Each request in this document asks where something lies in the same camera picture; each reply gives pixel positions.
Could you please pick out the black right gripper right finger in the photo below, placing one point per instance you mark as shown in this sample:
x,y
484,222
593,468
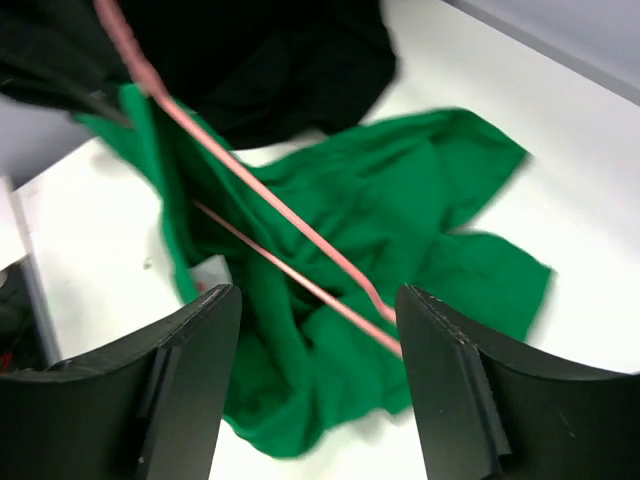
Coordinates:
x,y
490,407

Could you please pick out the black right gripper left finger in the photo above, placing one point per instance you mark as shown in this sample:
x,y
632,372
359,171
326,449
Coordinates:
x,y
146,406

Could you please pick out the pink hanger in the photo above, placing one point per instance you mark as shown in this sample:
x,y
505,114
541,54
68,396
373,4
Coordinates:
x,y
144,75

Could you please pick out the black t shirt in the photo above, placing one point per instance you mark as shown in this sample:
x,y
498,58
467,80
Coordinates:
x,y
259,72

